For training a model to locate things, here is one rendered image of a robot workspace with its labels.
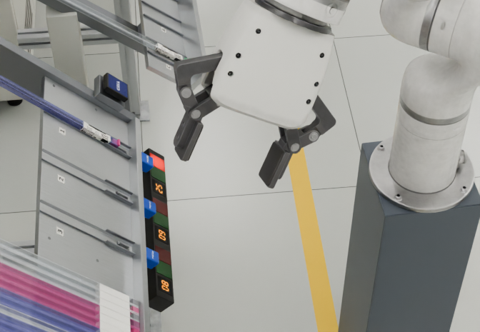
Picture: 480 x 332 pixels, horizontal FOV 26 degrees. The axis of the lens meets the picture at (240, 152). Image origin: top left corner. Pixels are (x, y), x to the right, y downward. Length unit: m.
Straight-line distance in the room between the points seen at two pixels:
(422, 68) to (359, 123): 1.26
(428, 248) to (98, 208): 0.61
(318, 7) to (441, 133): 0.86
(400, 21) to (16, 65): 0.68
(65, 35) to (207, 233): 0.81
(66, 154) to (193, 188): 1.05
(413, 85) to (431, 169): 0.18
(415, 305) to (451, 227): 0.24
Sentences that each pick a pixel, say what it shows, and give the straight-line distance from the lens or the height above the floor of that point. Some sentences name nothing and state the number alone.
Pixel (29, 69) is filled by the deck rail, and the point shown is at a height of 0.87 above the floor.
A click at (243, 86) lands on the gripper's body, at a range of 0.94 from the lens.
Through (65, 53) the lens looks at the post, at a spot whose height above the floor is 0.71.
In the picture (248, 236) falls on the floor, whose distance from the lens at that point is 2.68.
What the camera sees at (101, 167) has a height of 0.76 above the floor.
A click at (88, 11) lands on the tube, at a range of 1.95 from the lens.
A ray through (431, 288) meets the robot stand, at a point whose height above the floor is 0.46.
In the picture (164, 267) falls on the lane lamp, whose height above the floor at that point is 0.66.
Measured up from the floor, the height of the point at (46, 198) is 0.84.
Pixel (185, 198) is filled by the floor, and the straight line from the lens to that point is 2.77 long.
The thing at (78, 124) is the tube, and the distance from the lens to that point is 1.84.
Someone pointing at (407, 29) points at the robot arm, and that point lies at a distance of 1.63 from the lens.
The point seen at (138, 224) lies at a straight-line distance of 1.78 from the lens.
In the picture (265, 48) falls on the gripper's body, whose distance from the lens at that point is 0.94.
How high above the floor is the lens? 2.11
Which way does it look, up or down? 47 degrees down
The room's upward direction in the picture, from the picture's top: straight up
